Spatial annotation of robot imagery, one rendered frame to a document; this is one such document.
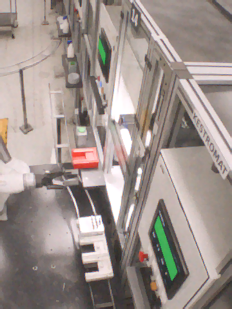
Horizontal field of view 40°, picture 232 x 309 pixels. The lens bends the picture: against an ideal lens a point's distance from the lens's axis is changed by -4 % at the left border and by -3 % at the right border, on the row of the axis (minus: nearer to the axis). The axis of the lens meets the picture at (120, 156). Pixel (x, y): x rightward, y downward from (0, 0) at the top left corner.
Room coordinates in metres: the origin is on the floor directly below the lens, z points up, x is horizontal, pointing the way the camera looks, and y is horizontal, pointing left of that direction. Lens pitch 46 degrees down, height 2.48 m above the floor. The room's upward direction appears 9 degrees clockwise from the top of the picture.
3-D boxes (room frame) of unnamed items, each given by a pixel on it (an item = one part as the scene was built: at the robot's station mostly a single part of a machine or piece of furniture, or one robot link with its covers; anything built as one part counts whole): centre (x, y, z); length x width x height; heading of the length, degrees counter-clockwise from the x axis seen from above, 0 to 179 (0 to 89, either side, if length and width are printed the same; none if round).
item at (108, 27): (1.61, 0.06, 1.60); 0.42 x 0.29 x 0.46; 19
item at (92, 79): (1.56, 0.19, 1.37); 0.36 x 0.04 x 0.04; 19
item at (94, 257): (0.86, 0.06, 0.84); 0.36 x 0.14 x 0.10; 19
